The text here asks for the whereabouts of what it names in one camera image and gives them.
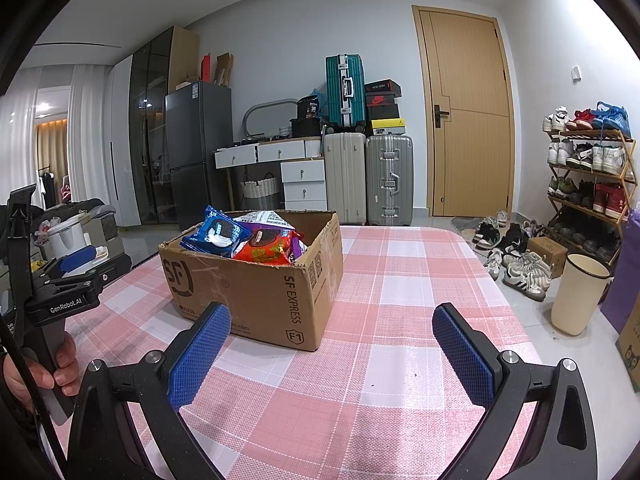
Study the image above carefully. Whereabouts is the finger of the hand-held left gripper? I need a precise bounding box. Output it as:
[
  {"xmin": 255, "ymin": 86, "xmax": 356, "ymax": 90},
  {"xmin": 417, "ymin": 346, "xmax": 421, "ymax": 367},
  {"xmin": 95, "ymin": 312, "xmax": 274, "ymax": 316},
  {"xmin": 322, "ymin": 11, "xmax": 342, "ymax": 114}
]
[{"xmin": 44, "ymin": 246, "xmax": 99, "ymax": 277}]

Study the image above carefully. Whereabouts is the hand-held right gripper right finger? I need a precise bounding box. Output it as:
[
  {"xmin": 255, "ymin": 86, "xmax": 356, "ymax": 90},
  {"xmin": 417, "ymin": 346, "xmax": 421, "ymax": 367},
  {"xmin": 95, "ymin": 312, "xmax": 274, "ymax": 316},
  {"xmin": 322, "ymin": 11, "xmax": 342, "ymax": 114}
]
[{"xmin": 431, "ymin": 302, "xmax": 598, "ymax": 480}]

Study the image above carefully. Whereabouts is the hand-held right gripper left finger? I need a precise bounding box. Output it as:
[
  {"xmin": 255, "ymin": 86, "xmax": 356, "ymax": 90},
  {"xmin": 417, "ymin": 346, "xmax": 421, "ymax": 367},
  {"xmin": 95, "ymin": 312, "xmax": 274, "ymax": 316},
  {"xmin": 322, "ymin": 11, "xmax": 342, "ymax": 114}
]
[{"xmin": 65, "ymin": 301, "xmax": 233, "ymax": 480}]

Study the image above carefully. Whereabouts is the blue cookie packet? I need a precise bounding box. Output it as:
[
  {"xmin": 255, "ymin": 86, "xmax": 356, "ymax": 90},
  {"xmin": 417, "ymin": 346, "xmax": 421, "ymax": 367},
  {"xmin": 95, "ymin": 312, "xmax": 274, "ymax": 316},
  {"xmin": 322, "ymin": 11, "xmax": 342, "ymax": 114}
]
[{"xmin": 180, "ymin": 205, "xmax": 253, "ymax": 259}]

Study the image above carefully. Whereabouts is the red cookie packet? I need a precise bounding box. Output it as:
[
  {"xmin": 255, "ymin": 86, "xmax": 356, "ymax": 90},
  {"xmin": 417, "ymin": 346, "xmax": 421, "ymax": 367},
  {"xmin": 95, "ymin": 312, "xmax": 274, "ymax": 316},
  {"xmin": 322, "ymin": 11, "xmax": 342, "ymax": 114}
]
[{"xmin": 232, "ymin": 225, "xmax": 303, "ymax": 267}]

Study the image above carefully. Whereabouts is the silver snack packet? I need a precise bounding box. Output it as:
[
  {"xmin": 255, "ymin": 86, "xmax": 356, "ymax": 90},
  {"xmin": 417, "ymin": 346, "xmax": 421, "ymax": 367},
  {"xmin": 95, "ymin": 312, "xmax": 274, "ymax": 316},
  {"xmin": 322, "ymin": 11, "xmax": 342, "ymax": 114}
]
[{"xmin": 234, "ymin": 210, "xmax": 296, "ymax": 233}]

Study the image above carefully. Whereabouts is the person's left hand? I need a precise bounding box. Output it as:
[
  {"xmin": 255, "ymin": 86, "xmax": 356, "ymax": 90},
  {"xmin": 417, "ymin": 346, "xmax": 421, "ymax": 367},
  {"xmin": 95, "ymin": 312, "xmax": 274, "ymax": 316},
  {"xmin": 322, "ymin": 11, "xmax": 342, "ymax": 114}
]
[{"xmin": 0, "ymin": 332, "xmax": 81, "ymax": 416}]

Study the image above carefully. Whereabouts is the white rice cooker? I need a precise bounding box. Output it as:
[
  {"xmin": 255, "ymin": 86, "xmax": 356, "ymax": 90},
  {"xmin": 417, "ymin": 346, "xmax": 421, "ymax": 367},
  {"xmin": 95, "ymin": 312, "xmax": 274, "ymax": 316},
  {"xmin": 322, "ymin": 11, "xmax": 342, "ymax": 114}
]
[{"xmin": 47, "ymin": 215, "xmax": 90, "ymax": 261}]

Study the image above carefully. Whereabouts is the pink checked tablecloth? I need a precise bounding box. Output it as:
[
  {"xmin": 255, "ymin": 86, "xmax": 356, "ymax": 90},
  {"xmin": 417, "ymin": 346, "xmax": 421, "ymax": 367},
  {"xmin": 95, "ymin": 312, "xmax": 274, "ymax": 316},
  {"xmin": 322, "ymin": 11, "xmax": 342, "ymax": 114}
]
[{"xmin": 50, "ymin": 225, "xmax": 548, "ymax": 480}]

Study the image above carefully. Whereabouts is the scattered shoes group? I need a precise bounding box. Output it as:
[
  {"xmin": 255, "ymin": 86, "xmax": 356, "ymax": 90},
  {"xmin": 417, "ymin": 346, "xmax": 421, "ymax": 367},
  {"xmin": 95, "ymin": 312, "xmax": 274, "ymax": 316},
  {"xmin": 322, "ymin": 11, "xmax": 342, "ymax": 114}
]
[{"xmin": 470, "ymin": 210, "xmax": 553, "ymax": 303}]

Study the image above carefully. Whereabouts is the white sheer curtain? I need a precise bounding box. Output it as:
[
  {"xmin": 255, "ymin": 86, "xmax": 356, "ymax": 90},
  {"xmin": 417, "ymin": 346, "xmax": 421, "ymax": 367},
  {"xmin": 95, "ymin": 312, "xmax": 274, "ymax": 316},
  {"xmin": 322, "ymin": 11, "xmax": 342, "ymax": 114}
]
[{"xmin": 65, "ymin": 60, "xmax": 108, "ymax": 206}]

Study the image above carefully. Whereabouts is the cream trash bin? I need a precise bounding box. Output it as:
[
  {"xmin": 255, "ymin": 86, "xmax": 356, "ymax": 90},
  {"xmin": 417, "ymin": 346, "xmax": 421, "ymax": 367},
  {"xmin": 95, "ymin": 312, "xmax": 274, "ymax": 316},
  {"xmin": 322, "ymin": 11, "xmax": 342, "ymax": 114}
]
[{"xmin": 550, "ymin": 253, "xmax": 612, "ymax": 337}]

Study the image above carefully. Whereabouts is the grey doormat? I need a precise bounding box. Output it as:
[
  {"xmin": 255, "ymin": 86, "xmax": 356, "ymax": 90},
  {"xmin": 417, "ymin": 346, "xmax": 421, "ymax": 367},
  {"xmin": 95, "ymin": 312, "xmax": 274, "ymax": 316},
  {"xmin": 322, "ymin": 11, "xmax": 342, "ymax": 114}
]
[{"xmin": 450, "ymin": 215, "xmax": 501, "ymax": 241}]

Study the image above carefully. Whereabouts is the small brown cardboard box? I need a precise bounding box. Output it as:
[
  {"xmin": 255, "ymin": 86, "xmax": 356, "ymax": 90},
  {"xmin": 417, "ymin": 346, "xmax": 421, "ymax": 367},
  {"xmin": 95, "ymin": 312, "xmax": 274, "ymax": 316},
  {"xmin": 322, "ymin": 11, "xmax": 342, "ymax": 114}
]
[{"xmin": 526, "ymin": 236, "xmax": 569, "ymax": 276}]

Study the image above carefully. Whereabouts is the glass door wardrobe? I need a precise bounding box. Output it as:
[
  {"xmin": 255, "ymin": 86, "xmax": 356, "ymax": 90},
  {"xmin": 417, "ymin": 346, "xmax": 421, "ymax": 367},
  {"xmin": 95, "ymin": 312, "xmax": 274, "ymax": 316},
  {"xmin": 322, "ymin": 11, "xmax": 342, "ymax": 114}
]
[{"xmin": 107, "ymin": 27, "xmax": 201, "ymax": 228}]

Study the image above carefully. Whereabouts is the dark grey fridge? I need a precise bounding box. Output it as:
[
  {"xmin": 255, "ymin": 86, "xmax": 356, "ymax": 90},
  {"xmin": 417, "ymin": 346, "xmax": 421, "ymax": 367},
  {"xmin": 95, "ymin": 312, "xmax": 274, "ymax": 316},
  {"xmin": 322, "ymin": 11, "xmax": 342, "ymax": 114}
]
[{"xmin": 165, "ymin": 80, "xmax": 233, "ymax": 216}]

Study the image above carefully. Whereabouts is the printed cardboard box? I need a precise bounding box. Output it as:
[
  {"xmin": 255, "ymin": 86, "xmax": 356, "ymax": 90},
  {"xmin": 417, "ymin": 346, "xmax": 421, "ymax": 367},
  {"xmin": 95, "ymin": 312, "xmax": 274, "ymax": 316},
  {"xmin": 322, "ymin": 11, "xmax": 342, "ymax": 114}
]
[{"xmin": 615, "ymin": 305, "xmax": 640, "ymax": 393}]

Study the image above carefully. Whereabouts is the grey white woven basket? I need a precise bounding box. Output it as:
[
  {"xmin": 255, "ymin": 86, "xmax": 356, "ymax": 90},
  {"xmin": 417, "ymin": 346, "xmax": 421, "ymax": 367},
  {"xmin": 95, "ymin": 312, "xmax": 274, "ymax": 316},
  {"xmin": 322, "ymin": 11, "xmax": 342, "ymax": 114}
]
[{"xmin": 239, "ymin": 172, "xmax": 282, "ymax": 211}]

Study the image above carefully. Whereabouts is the silver suitcase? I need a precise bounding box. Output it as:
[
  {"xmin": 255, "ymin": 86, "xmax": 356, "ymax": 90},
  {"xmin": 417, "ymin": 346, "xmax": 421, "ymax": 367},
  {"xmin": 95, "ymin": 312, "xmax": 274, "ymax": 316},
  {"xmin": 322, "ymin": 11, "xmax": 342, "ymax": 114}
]
[{"xmin": 364, "ymin": 134, "xmax": 415, "ymax": 227}]

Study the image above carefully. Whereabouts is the wooden door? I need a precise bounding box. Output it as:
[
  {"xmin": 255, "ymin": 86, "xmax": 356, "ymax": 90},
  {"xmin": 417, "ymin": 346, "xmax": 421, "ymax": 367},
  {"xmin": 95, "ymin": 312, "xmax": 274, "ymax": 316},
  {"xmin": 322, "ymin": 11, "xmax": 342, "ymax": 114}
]
[{"xmin": 411, "ymin": 5, "xmax": 516, "ymax": 218}]

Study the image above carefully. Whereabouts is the beige suitcase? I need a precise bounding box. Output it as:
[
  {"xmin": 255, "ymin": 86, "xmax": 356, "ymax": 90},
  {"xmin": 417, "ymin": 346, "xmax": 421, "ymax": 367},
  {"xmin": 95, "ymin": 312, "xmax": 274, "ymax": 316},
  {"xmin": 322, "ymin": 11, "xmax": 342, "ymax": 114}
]
[{"xmin": 322, "ymin": 127, "xmax": 368, "ymax": 226}]

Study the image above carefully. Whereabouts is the white drawer desk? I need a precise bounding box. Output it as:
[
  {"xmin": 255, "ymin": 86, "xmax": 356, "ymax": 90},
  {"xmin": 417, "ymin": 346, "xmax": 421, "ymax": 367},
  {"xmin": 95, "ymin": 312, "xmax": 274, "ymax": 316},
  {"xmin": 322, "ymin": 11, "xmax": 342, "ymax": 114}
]
[{"xmin": 215, "ymin": 137, "xmax": 328, "ymax": 216}]

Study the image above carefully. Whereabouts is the shoe rack with shoes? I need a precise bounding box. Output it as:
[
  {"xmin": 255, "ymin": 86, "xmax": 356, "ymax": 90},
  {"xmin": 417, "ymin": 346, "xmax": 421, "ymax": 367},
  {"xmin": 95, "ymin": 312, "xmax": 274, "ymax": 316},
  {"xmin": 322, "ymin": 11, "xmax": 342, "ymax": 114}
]
[{"xmin": 542, "ymin": 101, "xmax": 636, "ymax": 261}]

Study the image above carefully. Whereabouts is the flat brown cardboard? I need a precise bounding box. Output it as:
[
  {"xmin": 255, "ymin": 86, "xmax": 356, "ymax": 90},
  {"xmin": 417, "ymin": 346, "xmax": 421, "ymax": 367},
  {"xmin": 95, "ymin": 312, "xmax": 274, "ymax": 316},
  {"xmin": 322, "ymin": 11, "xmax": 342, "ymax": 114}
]
[{"xmin": 215, "ymin": 52, "xmax": 236, "ymax": 88}]

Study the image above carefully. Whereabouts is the black box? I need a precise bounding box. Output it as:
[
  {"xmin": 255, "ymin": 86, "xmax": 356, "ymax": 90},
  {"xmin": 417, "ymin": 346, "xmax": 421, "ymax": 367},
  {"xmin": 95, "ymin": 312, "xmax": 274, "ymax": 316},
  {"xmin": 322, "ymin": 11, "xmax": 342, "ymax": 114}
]
[{"xmin": 290, "ymin": 117, "xmax": 323, "ymax": 139}]

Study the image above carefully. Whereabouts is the wooden shoe rack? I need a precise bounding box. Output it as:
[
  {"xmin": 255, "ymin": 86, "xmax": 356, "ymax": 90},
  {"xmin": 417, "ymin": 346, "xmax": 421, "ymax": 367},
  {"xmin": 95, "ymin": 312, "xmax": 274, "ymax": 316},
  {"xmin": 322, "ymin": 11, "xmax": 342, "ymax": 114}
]
[{"xmin": 545, "ymin": 127, "xmax": 638, "ymax": 261}]

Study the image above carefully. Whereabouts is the black printed bag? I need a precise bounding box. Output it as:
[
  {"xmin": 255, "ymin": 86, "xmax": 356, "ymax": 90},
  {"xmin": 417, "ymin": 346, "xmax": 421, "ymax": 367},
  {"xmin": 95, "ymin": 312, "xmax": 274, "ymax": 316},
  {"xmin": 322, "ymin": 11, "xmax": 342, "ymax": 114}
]
[{"xmin": 297, "ymin": 94, "xmax": 321, "ymax": 121}]

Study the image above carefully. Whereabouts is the blue plastic bag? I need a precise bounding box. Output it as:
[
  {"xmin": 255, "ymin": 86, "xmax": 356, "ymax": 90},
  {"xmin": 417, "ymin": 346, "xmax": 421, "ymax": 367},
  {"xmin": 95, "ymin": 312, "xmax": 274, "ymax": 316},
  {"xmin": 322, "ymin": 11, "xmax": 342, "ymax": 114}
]
[{"xmin": 311, "ymin": 87, "xmax": 331, "ymax": 123}]

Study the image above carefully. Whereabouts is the teal suitcase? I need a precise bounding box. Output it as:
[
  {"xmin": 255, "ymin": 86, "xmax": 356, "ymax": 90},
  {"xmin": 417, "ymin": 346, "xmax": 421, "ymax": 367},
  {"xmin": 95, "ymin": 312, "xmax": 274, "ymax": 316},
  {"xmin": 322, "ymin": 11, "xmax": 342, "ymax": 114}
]
[{"xmin": 325, "ymin": 54, "xmax": 367, "ymax": 133}]

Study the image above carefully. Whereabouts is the black cable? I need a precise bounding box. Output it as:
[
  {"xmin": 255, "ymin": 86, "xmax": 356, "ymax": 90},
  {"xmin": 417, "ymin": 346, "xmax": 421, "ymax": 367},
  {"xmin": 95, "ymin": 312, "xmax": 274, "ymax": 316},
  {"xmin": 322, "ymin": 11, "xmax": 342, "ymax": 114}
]
[{"xmin": 0, "ymin": 305, "xmax": 68, "ymax": 480}]

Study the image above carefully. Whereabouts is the grey arched frame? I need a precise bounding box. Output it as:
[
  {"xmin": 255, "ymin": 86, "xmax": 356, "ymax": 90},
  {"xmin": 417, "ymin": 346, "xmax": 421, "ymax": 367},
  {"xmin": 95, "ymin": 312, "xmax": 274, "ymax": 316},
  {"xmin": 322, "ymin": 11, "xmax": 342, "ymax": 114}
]
[{"xmin": 242, "ymin": 99, "xmax": 298, "ymax": 141}]

